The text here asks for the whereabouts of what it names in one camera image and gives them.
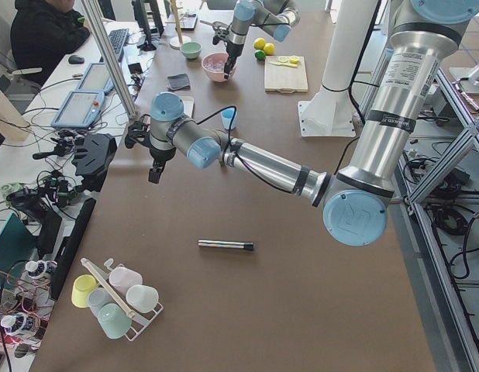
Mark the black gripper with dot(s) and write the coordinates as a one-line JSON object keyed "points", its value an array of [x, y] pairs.
{"points": [[234, 50], [160, 154]]}

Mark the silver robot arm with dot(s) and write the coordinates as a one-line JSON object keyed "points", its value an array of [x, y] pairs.
{"points": [[354, 199], [275, 18]]}

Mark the pink bowl of ice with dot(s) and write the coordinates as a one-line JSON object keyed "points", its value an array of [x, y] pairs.
{"points": [[213, 66]]}

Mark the light blue plastic cup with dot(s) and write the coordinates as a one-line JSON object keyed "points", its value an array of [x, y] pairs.
{"points": [[228, 117]]}

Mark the pink cup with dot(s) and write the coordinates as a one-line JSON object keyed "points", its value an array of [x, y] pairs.
{"points": [[122, 279]]}

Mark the white cup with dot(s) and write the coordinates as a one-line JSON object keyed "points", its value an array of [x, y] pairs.
{"points": [[143, 298]]}

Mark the yellow cup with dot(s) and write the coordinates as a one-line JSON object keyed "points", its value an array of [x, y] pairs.
{"points": [[82, 287]]}

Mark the grey blue cup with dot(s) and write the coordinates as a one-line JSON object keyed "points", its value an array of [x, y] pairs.
{"points": [[98, 298]]}

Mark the mint green cup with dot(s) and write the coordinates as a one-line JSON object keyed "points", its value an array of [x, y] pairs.
{"points": [[114, 321]]}

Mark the green lime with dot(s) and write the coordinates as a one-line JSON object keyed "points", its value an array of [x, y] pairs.
{"points": [[260, 55]]}

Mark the metal scoop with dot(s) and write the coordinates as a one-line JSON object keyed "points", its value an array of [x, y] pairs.
{"points": [[216, 25]]}

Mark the whole yellow lemon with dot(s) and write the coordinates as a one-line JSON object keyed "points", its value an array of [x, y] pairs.
{"points": [[269, 49]]}

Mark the green ceramic bowl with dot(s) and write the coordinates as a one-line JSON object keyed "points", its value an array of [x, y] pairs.
{"points": [[191, 50]]}

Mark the wooden cutting board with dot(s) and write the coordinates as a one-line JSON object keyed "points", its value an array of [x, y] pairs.
{"points": [[285, 79]]}

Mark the yellow plastic knife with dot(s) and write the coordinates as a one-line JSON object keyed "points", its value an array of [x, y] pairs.
{"points": [[283, 64]]}

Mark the grey folded cloth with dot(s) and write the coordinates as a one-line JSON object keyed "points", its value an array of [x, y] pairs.
{"points": [[178, 82]]}

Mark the wooden stand round base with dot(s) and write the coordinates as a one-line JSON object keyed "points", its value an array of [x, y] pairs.
{"points": [[177, 41]]}

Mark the half lemon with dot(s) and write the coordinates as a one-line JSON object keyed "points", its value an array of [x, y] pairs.
{"points": [[293, 60]]}

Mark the black angular device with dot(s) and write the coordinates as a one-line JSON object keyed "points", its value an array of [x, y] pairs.
{"points": [[92, 157]]}

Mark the near blue teach pendant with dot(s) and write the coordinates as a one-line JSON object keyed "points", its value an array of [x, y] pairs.
{"points": [[80, 110]]}

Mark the blue teach pendant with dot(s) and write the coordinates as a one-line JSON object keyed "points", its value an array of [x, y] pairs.
{"points": [[96, 78], [80, 110]]}

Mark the far blue teach pendant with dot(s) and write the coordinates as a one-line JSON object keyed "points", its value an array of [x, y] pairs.
{"points": [[96, 78]]}

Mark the steel muddler black tip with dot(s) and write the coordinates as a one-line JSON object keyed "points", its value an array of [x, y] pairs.
{"points": [[248, 246]]}

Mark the black keyboard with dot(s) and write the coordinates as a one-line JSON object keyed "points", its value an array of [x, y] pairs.
{"points": [[118, 38]]}

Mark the black computer mouse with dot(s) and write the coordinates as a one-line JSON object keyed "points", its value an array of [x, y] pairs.
{"points": [[75, 60]]}

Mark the person in black jacket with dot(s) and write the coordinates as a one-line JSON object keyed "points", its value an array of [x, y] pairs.
{"points": [[43, 32]]}

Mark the white wire cup rack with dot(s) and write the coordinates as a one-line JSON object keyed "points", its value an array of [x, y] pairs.
{"points": [[140, 321]]}

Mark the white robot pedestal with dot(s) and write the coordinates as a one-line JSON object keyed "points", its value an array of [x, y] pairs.
{"points": [[330, 111]]}

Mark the aluminium frame post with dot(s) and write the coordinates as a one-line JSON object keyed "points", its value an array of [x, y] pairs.
{"points": [[93, 13]]}

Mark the aluminium frame rack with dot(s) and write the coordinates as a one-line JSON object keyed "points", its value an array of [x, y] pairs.
{"points": [[438, 221]]}

